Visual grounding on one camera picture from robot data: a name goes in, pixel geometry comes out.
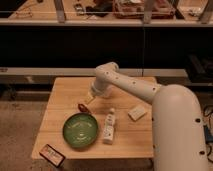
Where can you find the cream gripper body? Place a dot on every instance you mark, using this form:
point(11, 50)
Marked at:
point(89, 98)

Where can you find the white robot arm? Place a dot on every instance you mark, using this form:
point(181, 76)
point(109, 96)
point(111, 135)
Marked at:
point(177, 124)

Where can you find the white sponge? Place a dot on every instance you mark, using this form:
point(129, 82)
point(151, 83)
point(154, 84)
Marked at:
point(137, 112)

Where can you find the white squeeze bottle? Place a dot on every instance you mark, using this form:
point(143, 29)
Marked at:
point(108, 131)

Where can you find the wooden table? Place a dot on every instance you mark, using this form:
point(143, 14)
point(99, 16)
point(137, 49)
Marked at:
point(132, 139)

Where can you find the green bowl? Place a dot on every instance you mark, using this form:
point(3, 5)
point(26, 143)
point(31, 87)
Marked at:
point(80, 130)

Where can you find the small red black box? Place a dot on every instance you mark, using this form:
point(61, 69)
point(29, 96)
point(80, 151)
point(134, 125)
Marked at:
point(52, 155)

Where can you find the long workbench shelf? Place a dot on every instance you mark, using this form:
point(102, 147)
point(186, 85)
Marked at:
point(107, 13)

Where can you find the blue device on floor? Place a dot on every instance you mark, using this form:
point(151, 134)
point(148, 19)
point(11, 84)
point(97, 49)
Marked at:
point(208, 135)

